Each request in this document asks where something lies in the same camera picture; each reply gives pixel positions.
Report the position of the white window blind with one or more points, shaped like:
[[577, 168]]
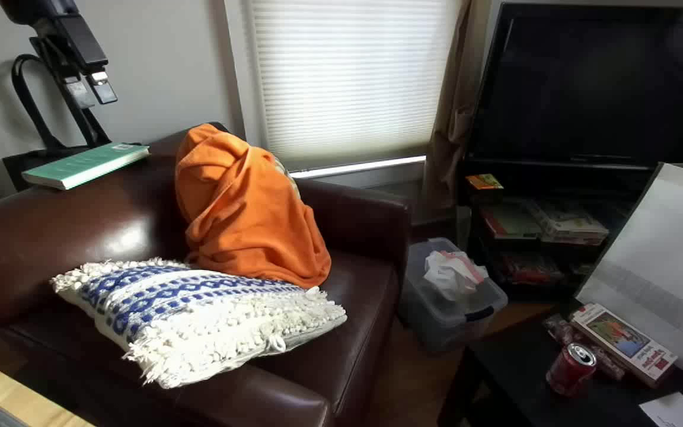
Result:
[[342, 80]]

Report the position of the red soda can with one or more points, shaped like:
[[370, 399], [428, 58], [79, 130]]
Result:
[[570, 369]]

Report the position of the yellow sticky note pad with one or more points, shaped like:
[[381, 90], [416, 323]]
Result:
[[485, 181]]

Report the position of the black flat screen television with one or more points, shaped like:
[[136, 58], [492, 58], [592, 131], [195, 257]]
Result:
[[592, 86]]

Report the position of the blue white fringed pillow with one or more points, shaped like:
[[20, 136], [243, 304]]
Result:
[[182, 316]]

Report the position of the white red game box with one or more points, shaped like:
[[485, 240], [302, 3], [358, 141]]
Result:
[[623, 343]]

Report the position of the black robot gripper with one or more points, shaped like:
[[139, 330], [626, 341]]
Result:
[[53, 32]]

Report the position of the brown leather sofa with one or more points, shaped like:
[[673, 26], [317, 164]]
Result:
[[41, 228]]

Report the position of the pale book stack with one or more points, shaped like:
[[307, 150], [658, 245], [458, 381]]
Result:
[[571, 227]]

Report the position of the dark red shelf item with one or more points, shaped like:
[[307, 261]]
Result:
[[532, 270]]

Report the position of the black television stand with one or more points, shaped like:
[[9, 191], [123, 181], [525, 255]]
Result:
[[563, 178]]

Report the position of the crumpled white plastic bag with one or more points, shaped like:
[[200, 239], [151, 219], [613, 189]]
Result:
[[453, 275]]

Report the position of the orange towel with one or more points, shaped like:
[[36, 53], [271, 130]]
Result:
[[237, 215]]

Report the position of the beige curtain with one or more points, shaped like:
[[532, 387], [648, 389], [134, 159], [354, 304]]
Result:
[[455, 120]]

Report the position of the white window sill strip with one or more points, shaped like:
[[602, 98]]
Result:
[[355, 168]]

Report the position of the reddish book stack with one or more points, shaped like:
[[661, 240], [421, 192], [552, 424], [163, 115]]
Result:
[[509, 221]]

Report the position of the white paper sheet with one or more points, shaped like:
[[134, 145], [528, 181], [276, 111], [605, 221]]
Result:
[[673, 412]]

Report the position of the large white paper bag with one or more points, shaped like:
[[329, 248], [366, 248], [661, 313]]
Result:
[[665, 261]]

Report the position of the grey plastic storage bin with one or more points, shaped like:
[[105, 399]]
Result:
[[444, 321]]

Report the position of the black coffee table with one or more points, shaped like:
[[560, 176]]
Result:
[[514, 387]]

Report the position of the green hardcover book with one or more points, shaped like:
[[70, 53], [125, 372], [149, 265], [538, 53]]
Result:
[[80, 168]]

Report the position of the light wooden table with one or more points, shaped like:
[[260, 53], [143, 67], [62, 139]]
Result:
[[4, 392]]

